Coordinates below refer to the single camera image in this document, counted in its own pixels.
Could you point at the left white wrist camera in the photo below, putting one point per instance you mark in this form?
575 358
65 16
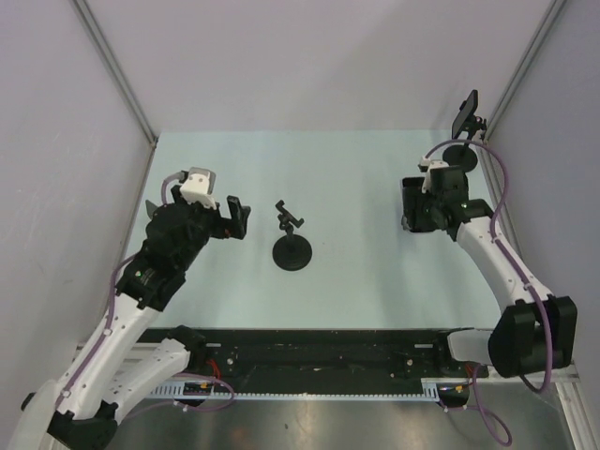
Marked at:
198 188

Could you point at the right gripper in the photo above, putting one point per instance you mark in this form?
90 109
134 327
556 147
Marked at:
435 226

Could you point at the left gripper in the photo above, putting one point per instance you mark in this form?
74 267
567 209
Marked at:
226 228

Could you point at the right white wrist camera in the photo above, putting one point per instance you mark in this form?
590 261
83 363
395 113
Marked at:
428 167

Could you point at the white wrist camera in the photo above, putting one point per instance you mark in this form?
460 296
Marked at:
198 188
428 167

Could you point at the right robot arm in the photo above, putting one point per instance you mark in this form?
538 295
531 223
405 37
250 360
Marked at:
536 330

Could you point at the black smartphone on right stand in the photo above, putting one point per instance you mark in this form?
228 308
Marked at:
465 115

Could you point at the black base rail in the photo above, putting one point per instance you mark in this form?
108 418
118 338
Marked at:
328 362

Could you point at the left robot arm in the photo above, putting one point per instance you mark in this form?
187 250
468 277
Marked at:
84 408

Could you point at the rusty round phone stand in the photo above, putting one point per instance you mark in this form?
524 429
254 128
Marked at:
151 208

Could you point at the black phone stand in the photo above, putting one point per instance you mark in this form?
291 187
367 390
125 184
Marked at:
461 154
291 252

